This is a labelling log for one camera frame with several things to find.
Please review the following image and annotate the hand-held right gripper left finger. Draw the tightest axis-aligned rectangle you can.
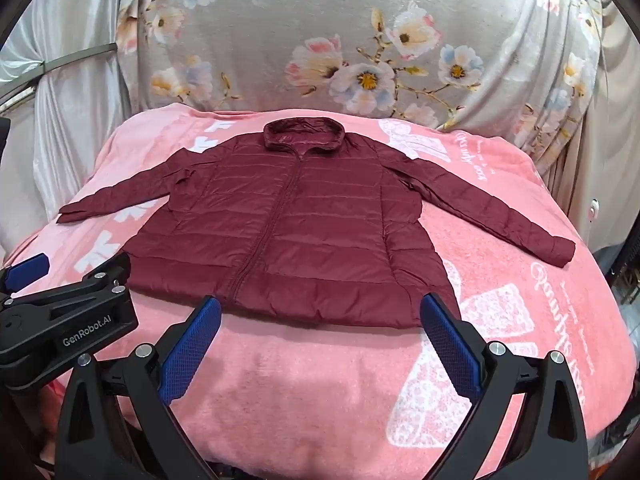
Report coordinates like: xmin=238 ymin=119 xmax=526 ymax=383
xmin=55 ymin=296 xmax=223 ymax=480

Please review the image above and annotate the pink printed blanket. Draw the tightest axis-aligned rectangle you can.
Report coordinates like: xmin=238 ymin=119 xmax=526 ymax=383
xmin=0 ymin=102 xmax=636 ymax=466

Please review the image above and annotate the grey floral sheet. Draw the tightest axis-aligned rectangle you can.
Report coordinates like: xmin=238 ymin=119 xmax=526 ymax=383
xmin=115 ymin=0 xmax=608 ymax=133

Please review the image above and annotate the grey curtain tie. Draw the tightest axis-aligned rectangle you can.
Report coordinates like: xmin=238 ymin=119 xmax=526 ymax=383
xmin=42 ymin=44 xmax=118 ymax=75

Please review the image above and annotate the beige cloth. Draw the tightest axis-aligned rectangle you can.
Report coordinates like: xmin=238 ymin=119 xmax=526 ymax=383
xmin=520 ymin=0 xmax=640 ymax=256

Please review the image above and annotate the dark cluttered shelf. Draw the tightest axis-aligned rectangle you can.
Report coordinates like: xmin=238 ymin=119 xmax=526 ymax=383
xmin=602 ymin=240 xmax=640 ymax=321

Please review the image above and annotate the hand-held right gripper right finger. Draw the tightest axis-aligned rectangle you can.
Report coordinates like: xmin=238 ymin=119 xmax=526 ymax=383
xmin=419 ymin=292 xmax=588 ymax=480

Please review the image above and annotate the white satin curtain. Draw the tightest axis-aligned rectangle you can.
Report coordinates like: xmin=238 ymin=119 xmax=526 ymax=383
xmin=0 ymin=0 xmax=136 ymax=256

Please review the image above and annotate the maroon quilted jacket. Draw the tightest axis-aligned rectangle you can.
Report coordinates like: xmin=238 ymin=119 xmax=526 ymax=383
xmin=56 ymin=117 xmax=577 ymax=331

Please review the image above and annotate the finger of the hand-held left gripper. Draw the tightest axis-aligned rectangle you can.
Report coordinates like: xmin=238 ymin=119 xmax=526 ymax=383
xmin=0 ymin=254 xmax=50 ymax=307
xmin=30 ymin=253 xmax=132 ymax=311

